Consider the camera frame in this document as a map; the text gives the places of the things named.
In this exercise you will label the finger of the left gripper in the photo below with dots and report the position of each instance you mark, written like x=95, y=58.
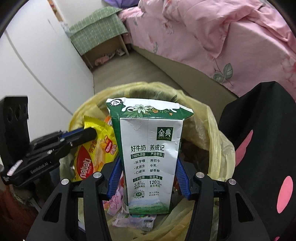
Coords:
x=78, y=137

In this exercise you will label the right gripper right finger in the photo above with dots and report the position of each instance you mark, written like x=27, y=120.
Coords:
x=237, y=220

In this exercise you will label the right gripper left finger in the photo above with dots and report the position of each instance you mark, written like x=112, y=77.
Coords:
x=74, y=210

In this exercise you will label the yellow nabati wafer wrapper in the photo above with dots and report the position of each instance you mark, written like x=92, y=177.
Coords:
x=93, y=155

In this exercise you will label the green white milk carton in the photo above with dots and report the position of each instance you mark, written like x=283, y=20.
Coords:
x=148, y=133

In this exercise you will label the pink striped candy wrapper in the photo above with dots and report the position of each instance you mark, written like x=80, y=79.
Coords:
x=114, y=205

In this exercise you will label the orange snack bag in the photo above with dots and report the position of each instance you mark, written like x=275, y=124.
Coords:
x=108, y=120

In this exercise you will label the pink white strawberry wrapper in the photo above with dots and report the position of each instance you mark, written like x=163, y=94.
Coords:
x=140, y=222

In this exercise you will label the yellow bag trash bin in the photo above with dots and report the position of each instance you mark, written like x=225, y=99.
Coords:
x=201, y=130

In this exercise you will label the pink slippers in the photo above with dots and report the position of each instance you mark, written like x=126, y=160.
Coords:
x=106, y=57

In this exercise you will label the black pink tablecloth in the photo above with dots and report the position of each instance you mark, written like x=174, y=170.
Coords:
x=261, y=126

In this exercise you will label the wooden nightstand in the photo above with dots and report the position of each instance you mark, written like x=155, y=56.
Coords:
x=106, y=47

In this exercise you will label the green checked cloth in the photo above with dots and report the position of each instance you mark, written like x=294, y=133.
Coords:
x=102, y=25

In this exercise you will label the bed with pink sheet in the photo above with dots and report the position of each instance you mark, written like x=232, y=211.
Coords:
x=236, y=43

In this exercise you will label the purple pillow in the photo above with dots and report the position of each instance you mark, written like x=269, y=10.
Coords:
x=123, y=4

